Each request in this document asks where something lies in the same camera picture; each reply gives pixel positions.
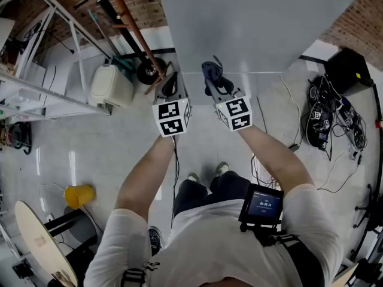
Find tangle of cables and devices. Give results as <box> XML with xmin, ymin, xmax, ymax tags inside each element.
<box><xmin>306</xmin><ymin>75</ymin><xmax>367</xmax><ymax>161</ymax></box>

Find person's white shirt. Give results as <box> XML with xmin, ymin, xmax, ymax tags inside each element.
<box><xmin>84</xmin><ymin>183</ymin><xmax>345</xmax><ymax>287</ymax></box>

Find black coat stand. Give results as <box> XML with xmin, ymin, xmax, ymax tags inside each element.
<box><xmin>73</xmin><ymin>0</ymin><xmax>168</xmax><ymax>86</ymax></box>

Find dark blue cleaning cloth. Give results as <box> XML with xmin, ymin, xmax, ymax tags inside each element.
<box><xmin>201</xmin><ymin>55</ymin><xmax>224</xmax><ymax>97</ymax></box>

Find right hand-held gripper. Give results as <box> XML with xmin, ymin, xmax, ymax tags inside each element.
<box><xmin>204</xmin><ymin>77</ymin><xmax>253</xmax><ymax>133</ymax></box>

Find white metal shelving rack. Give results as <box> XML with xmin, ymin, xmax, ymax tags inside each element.
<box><xmin>0</xmin><ymin>0</ymin><xmax>113</xmax><ymax>121</ymax></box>

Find yellow plastic bucket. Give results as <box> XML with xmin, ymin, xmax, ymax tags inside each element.
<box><xmin>64</xmin><ymin>184</ymin><xmax>96</xmax><ymax>210</ymax></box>

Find grey refrigerator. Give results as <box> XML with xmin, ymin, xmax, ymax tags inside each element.
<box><xmin>155</xmin><ymin>0</ymin><xmax>370</xmax><ymax>106</ymax></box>

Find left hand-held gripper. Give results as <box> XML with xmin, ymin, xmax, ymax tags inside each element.
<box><xmin>151</xmin><ymin>71</ymin><xmax>192</xmax><ymax>138</ymax></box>

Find person's left forearm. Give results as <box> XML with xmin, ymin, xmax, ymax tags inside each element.
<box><xmin>115</xmin><ymin>133</ymin><xmax>178</xmax><ymax>218</ymax></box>

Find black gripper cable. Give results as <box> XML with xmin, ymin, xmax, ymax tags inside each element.
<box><xmin>170</xmin><ymin>136</ymin><xmax>181</xmax><ymax>227</ymax></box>

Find white power cable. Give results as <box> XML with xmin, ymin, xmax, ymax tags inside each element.
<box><xmin>279</xmin><ymin>75</ymin><xmax>302</xmax><ymax>146</ymax></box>

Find round pale wooden table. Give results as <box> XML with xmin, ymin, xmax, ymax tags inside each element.
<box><xmin>14</xmin><ymin>200</ymin><xmax>79</xmax><ymax>287</ymax></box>

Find dark vacuum cleaner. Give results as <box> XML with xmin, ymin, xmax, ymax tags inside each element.
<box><xmin>8</xmin><ymin>121</ymin><xmax>32</xmax><ymax>155</ymax></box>

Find person's dark trousers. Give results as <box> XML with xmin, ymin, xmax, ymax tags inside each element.
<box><xmin>173</xmin><ymin>170</ymin><xmax>252</xmax><ymax>215</ymax></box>

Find cream plastic trash bin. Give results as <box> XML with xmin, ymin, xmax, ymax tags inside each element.
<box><xmin>89</xmin><ymin>64</ymin><xmax>135</xmax><ymax>109</ymax></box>

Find person's right shoe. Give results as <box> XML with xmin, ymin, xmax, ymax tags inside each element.
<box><xmin>215</xmin><ymin>161</ymin><xmax>230</xmax><ymax>178</ymax></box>

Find black box speaker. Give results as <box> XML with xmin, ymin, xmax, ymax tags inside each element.
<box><xmin>324</xmin><ymin>47</ymin><xmax>375</xmax><ymax>97</ymax></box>

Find person's right forearm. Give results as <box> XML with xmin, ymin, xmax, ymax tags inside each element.
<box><xmin>238</xmin><ymin>126</ymin><xmax>315</xmax><ymax>191</ymax></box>

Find teal dustpan with handle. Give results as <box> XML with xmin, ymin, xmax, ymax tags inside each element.
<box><xmin>87</xmin><ymin>9</ymin><xmax>135</xmax><ymax>78</ymax></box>

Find black tripod stand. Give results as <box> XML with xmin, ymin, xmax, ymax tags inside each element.
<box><xmin>353</xmin><ymin>184</ymin><xmax>383</xmax><ymax>230</ymax></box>

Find black chair grey seat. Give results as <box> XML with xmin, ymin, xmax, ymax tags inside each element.
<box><xmin>44</xmin><ymin>206</ymin><xmax>98</xmax><ymax>280</ymax></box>

